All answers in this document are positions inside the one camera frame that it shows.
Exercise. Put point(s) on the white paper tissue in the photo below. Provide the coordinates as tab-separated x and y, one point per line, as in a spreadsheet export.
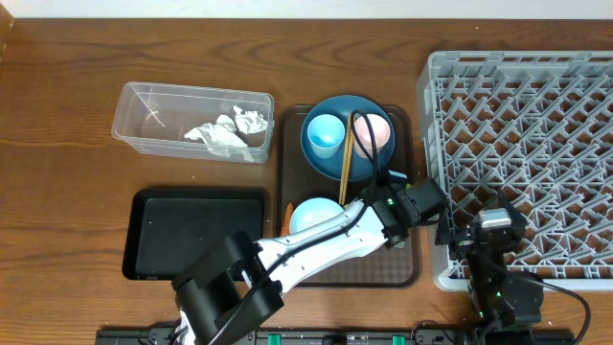
220	138

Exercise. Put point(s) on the pink cup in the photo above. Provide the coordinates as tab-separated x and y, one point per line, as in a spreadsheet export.
382	132

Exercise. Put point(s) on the orange carrot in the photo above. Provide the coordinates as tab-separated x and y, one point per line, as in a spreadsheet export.
285	229

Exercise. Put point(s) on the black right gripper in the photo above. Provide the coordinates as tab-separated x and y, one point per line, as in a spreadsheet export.
462	241

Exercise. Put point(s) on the brown serving tray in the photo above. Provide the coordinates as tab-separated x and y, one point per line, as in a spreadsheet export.
297	181

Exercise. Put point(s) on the black plastic tray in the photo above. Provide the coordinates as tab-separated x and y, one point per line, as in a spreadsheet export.
170	227

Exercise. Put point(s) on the light blue cup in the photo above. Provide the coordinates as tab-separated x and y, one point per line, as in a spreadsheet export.
325	134

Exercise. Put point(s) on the clear plastic waste bin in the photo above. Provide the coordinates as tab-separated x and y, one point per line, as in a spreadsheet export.
153	118

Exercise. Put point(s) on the light blue bowl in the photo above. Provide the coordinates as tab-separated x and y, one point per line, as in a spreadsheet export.
313	211

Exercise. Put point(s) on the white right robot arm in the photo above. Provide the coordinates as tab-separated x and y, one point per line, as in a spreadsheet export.
507	302

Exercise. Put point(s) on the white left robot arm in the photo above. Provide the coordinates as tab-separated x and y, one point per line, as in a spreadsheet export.
238	284

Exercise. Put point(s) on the grey dishwasher rack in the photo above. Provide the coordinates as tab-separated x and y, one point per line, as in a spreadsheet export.
535	127

